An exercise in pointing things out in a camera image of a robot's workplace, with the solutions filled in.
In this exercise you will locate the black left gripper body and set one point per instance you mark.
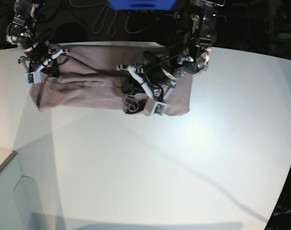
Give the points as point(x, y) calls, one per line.
point(163, 69)

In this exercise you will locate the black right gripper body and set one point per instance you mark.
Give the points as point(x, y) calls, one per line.
point(26, 38)

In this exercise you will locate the mauve grey t-shirt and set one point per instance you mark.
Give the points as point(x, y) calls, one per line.
point(88, 78)

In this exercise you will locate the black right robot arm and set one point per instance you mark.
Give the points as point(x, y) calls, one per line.
point(25, 10)

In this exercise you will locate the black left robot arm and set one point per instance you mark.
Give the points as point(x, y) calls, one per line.
point(195, 27)

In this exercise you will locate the blue plastic box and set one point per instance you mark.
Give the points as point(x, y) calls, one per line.
point(129, 5)

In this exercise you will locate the grey table side panel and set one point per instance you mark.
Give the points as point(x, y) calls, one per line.
point(18, 197)

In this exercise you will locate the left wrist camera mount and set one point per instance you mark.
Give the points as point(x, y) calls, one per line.
point(157, 94)

